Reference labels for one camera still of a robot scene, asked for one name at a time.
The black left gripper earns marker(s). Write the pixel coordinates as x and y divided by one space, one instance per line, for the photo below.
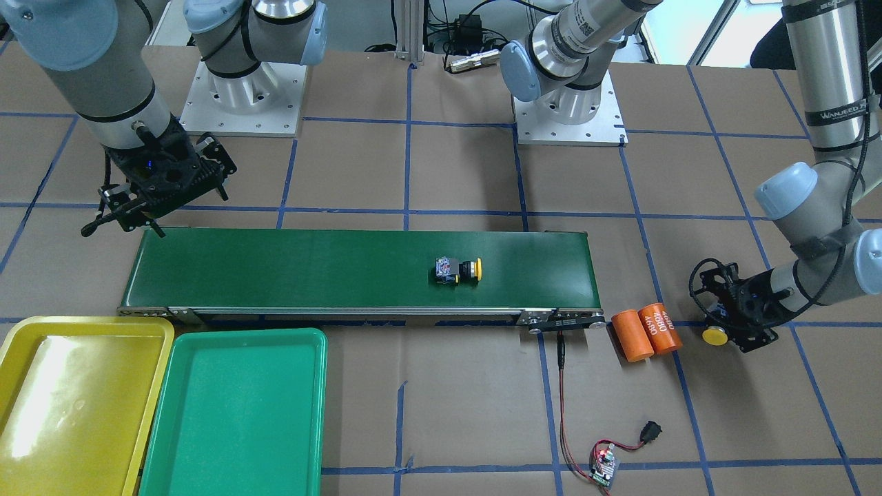
751 292

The yellow push button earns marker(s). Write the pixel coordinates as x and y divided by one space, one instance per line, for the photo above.
449 271
716 331

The black power adapter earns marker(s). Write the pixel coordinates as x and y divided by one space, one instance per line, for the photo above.
465 36

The black cable plug connector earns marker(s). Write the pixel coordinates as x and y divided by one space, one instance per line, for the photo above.
650 432

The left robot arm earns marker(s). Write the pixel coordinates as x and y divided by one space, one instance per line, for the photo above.
812 205

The green plastic tray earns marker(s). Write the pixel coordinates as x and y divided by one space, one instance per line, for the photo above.
240 413

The yellow plastic tray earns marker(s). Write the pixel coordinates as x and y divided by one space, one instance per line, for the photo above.
78 398

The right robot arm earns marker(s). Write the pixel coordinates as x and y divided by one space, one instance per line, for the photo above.
92 52

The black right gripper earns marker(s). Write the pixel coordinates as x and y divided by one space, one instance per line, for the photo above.
125 170

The green conveyor belt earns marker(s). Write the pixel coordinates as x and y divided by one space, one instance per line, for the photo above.
543 281

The plain orange cylinder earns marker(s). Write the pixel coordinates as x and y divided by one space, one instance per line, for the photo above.
632 336

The orange cylinder with 4680 print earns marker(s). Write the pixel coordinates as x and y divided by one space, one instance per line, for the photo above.
659 328

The aluminium frame post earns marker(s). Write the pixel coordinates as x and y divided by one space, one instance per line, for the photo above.
409 27

